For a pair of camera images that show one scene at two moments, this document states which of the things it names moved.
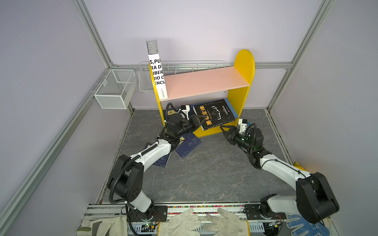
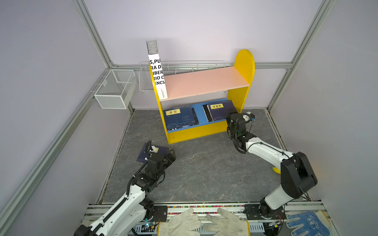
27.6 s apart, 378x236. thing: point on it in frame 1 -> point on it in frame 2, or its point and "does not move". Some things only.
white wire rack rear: (175, 67) does not move
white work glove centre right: (228, 224) does not move
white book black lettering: (156, 68) does not move
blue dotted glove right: (302, 227) does not move
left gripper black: (196, 123) -> (172, 157)
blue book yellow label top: (187, 143) -> (220, 110)
